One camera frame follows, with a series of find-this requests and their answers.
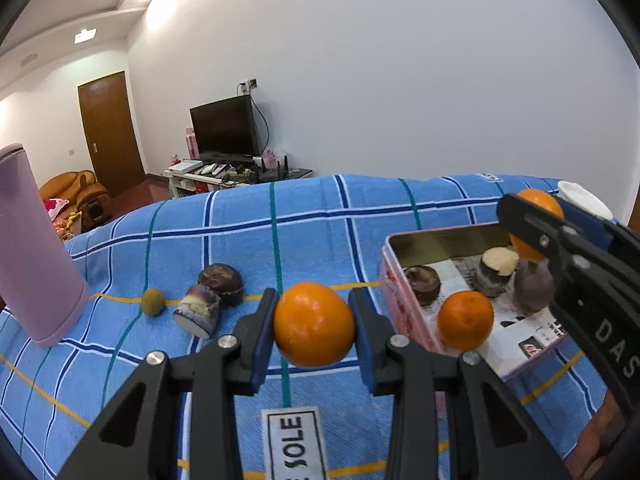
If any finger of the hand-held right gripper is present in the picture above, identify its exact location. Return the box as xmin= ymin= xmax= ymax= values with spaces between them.
xmin=496 ymin=192 xmax=608 ymax=291
xmin=560 ymin=200 xmax=640 ymax=271

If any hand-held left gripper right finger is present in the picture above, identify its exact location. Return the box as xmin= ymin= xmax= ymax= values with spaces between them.
xmin=347 ymin=287 xmax=573 ymax=480

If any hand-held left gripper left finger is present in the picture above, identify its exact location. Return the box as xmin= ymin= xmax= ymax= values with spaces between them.
xmin=57 ymin=287 xmax=281 ymax=480

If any medium orange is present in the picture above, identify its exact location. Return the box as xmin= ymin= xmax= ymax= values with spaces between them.
xmin=509 ymin=188 xmax=566 ymax=263

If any pink tin box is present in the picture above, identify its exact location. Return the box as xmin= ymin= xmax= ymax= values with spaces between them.
xmin=378 ymin=220 xmax=601 ymax=381

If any large orange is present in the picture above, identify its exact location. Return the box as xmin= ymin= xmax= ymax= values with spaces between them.
xmin=272 ymin=281 xmax=357 ymax=368

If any short sugarcane piece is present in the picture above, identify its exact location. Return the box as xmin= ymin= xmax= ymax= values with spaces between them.
xmin=474 ymin=246 xmax=521 ymax=299

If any thick sugarcane piece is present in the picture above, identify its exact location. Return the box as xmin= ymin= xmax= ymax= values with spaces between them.
xmin=172 ymin=283 xmax=222 ymax=337

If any small orange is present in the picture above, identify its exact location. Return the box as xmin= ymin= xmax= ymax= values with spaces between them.
xmin=437 ymin=290 xmax=496 ymax=352

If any white floral paper cup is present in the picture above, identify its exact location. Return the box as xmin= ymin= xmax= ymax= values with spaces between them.
xmin=556 ymin=180 xmax=615 ymax=221

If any small green-brown fruit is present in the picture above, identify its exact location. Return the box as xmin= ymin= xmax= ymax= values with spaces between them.
xmin=140 ymin=288 xmax=166 ymax=319

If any blue plaid blanket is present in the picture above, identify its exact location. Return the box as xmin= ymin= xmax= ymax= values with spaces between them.
xmin=0 ymin=174 xmax=631 ymax=480

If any white television stand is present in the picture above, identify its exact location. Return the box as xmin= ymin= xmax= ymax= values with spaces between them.
xmin=163 ymin=157 xmax=316 ymax=201

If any black television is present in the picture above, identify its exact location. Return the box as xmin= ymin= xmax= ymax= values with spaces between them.
xmin=189 ymin=95 xmax=261 ymax=157

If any brown leather armchair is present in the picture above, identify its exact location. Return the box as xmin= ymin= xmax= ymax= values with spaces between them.
xmin=39 ymin=170 xmax=112 ymax=233

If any purple electric kettle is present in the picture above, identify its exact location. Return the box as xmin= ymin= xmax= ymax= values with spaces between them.
xmin=0 ymin=143 xmax=91 ymax=348

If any brown wooden door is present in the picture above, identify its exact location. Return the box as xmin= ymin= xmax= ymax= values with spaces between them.
xmin=77 ymin=71 xmax=147 ymax=198

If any black television cable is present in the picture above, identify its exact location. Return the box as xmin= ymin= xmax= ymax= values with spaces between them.
xmin=250 ymin=92 xmax=273 ymax=158

